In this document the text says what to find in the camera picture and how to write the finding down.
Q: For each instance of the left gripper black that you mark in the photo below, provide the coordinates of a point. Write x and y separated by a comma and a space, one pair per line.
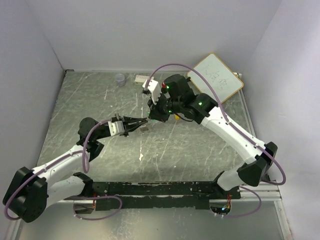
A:
131, 128

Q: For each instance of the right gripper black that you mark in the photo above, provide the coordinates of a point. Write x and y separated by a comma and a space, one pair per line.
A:
155, 111

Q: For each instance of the large silver keyring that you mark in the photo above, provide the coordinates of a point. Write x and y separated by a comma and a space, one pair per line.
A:
144, 128

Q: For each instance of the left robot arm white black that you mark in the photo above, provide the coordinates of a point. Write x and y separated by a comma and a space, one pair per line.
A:
31, 191

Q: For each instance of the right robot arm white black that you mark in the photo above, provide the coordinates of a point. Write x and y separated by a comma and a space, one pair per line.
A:
175, 96

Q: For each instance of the white green cardboard box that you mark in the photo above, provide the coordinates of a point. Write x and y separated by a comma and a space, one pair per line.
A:
140, 79

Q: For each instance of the clear plastic cup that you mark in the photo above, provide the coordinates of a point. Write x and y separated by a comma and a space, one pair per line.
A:
120, 79

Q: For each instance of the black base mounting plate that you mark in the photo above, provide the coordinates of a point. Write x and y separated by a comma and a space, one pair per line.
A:
174, 194

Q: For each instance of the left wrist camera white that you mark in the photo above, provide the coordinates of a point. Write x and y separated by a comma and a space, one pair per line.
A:
116, 128

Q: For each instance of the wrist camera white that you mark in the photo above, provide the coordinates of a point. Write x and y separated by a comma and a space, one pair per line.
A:
153, 88
116, 128

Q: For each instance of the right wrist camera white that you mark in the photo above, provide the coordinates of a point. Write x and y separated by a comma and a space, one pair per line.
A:
153, 88

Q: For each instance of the small whiteboard yellow frame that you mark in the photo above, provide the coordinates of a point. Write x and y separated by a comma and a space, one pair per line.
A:
224, 82

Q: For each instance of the aluminium rail frame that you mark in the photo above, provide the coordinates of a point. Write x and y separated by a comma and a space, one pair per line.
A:
101, 87

